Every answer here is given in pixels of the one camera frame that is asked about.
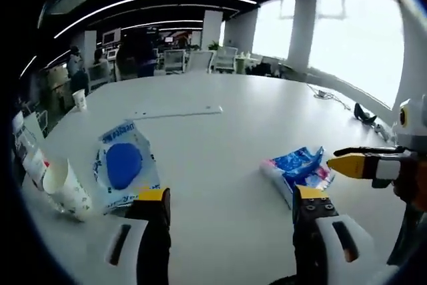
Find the blue wet wipes pack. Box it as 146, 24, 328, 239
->
91, 119, 161, 216

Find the blue tissue packet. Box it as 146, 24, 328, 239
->
259, 146, 337, 210

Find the plain white paper cup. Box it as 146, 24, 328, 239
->
71, 89, 89, 112

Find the black clip stand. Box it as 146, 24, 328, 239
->
353, 102, 378, 125

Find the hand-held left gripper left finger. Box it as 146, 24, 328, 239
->
84, 186, 173, 285

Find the white table cable cover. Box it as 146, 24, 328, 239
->
134, 104, 224, 121

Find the white power strip cable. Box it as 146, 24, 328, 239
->
306, 83, 352, 111

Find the white table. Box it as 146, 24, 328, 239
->
22, 70, 412, 285

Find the white office chair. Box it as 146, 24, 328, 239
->
214, 46, 239, 73
163, 49, 187, 75
187, 50, 215, 75

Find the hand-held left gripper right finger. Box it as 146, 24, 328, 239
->
291, 184, 377, 285

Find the green print paper cup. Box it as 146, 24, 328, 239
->
42, 158, 93, 223

